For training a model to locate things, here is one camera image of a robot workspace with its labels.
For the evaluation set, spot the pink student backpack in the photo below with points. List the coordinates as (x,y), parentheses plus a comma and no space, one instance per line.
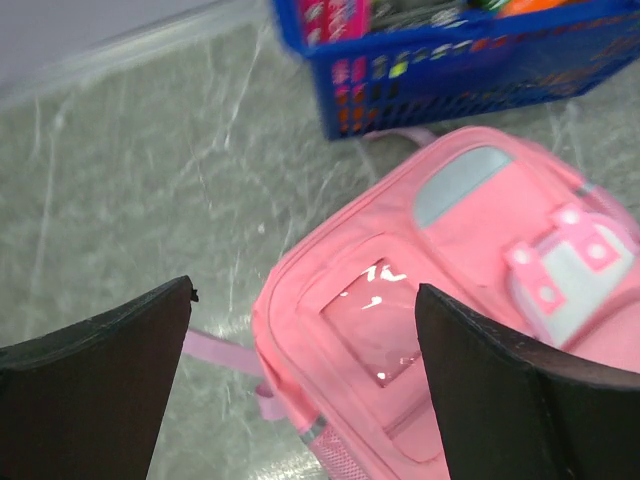
(493,220)

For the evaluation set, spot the pink box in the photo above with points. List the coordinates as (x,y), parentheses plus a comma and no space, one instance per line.
(330,21)

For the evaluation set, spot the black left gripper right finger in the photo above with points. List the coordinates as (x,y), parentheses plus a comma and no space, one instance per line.
(511,407)

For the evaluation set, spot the blue plastic basket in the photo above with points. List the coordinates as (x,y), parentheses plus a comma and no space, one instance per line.
(477,64)

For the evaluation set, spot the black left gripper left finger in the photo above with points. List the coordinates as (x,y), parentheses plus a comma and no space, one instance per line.
(87,401)

